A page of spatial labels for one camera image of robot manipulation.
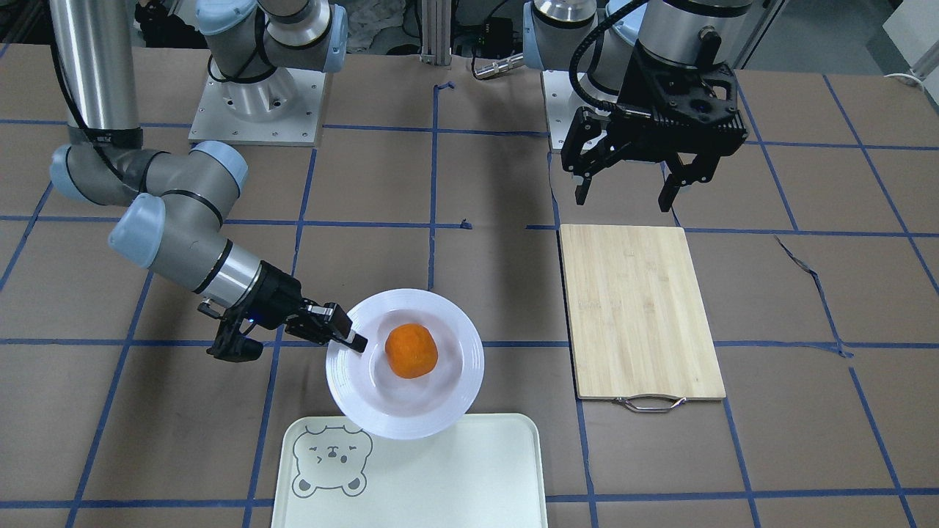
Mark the aluminium frame post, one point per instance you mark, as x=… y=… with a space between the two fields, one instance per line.
x=435 y=32

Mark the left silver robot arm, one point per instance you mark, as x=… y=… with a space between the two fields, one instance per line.
x=594 y=44

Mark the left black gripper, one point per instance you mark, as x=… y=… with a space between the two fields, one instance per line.
x=631 y=89

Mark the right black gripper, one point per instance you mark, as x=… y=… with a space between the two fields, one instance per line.
x=276 y=294

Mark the cream bear tray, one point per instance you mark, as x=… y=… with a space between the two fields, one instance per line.
x=484 y=471

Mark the white round plate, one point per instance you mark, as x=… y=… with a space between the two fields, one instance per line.
x=375 y=399

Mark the orange fruit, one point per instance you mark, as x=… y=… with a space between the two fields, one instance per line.
x=411 y=351

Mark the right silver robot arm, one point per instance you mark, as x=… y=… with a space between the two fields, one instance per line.
x=175 y=205

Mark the bamboo cutting board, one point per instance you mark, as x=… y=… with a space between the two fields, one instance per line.
x=636 y=318

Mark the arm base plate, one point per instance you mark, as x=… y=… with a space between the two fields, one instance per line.
x=560 y=105
x=285 y=109

